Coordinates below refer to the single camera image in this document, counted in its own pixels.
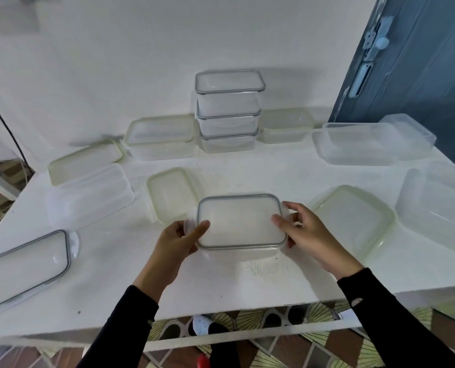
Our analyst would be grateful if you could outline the black wall cable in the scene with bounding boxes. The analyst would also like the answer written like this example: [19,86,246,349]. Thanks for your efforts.
[0,90,35,174]

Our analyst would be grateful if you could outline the large clear food container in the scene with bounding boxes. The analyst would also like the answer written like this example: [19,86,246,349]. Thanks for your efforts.
[46,163,136,231]

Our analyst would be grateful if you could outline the blue-grey door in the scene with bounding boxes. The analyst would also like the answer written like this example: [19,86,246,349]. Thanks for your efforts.
[329,0,455,170]

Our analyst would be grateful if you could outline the medium clear food container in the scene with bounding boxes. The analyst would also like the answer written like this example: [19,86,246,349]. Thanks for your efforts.
[196,89,265,118]
[196,114,261,137]
[184,194,293,261]
[199,135,258,154]

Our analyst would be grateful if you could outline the small green-rimmed clear lid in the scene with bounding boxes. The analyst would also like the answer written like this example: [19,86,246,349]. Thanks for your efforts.
[146,167,201,225]

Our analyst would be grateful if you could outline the person's left hand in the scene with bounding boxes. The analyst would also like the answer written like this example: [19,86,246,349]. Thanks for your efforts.
[133,220,211,303]

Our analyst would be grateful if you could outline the person's right hand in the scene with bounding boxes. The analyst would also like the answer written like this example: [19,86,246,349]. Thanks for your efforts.
[271,201,365,280]

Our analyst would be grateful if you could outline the black trousers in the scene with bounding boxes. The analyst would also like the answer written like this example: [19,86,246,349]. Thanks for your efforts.
[210,333,240,368]

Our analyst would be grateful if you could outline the large green-rimmed clear lid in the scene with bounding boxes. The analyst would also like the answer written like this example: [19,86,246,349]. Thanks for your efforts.
[47,141,124,187]

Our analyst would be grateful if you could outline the person's left forearm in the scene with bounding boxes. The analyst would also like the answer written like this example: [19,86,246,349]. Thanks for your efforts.
[76,285,160,368]

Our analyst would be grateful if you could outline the square green-rimmed clear lid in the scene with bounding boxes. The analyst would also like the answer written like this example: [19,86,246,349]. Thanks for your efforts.
[308,185,398,263]

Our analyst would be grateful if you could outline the green-lidded container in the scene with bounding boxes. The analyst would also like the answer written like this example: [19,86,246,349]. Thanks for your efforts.
[124,115,197,162]

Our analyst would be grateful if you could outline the light blue door latch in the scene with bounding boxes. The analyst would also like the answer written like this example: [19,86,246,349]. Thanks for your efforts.
[362,15,394,62]

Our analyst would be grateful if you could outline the medium grey-rimmed clear lid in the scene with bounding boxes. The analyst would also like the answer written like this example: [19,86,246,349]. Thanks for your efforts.
[199,124,260,142]
[196,101,262,120]

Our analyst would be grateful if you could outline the small clear container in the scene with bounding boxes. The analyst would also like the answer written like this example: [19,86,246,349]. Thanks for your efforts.
[259,108,315,145]

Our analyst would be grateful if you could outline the person's white shoe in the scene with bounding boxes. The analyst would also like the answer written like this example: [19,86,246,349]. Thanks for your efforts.
[192,314,228,337]

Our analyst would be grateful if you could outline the white table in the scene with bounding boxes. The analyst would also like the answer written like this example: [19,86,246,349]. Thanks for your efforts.
[0,143,455,351]

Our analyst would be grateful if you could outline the large grey-rimmed clear lid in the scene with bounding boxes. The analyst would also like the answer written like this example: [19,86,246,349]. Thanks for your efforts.
[195,69,266,95]
[196,194,288,250]
[0,229,81,315]

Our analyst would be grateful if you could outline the person's right forearm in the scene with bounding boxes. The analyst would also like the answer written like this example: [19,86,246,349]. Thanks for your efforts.
[336,268,455,368]

